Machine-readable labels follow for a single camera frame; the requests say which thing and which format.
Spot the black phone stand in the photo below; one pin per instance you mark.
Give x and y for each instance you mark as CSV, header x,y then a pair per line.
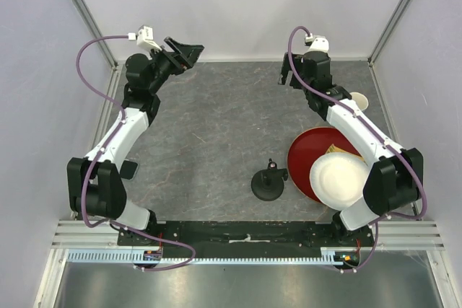
x,y
268,184

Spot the aluminium frame rail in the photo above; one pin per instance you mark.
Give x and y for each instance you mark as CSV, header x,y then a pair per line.
x,y
77,235

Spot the blue cable duct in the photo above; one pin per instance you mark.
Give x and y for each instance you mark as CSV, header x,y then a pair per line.
x,y
144,257

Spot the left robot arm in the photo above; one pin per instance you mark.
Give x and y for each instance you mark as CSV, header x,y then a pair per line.
x,y
95,185

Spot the black smartphone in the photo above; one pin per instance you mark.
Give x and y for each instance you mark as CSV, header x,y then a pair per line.
x,y
128,169

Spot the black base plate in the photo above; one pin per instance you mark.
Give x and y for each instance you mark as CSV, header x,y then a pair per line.
x,y
258,238

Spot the white paper plate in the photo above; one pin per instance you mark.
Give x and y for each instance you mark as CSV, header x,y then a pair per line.
x,y
337,179

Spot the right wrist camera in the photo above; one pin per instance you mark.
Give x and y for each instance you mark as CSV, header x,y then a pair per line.
x,y
317,43

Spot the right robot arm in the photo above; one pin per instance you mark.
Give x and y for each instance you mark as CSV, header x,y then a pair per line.
x,y
396,174

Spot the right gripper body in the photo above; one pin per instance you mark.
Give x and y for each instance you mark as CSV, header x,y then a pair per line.
x,y
294,79

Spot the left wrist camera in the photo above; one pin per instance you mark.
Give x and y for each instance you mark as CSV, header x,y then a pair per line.
x,y
145,39

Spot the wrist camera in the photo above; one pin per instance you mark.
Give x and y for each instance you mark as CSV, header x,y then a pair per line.
x,y
317,43
145,39

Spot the red round tray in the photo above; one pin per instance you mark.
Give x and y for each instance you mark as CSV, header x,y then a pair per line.
x,y
306,149

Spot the yellow snack packet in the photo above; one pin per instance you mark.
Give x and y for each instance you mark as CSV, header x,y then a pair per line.
x,y
334,149

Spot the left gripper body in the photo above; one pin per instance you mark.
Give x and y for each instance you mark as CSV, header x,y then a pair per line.
x,y
174,53

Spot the blue mug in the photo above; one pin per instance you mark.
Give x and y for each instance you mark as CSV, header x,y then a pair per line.
x,y
361,100

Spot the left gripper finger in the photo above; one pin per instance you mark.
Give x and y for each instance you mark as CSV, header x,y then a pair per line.
x,y
177,55
189,54

